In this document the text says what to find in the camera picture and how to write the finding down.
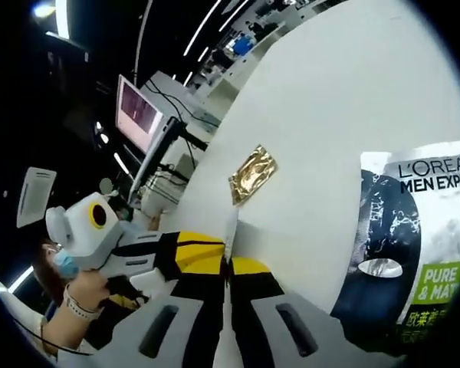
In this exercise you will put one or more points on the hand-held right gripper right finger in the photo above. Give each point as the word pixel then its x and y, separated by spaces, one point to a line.
pixel 257 314

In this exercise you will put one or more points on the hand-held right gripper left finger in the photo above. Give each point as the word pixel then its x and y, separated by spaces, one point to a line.
pixel 199 314

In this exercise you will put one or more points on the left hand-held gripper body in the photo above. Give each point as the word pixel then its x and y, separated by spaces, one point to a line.
pixel 88 234

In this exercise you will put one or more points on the clear skincare sample sachet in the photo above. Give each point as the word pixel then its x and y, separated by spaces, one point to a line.
pixel 231 234

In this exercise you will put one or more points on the gold foil skincare sachet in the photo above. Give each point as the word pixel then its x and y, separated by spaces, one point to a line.
pixel 253 176

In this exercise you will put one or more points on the dark green skincare mask packet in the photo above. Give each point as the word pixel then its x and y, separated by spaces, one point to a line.
pixel 387 249

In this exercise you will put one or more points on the blue storage crate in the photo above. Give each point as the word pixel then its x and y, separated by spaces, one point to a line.
pixel 244 44

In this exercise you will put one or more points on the person's left hand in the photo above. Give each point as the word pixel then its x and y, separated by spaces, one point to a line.
pixel 92 287

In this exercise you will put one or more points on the person in white shirt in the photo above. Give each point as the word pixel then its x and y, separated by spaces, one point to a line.
pixel 46 276

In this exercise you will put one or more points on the ceiling air conditioner unit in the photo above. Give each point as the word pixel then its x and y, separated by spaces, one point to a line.
pixel 36 195

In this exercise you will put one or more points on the white wristband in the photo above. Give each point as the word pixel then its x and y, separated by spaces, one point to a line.
pixel 78 306

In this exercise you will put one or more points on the open laptop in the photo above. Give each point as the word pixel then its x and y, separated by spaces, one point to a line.
pixel 138 111

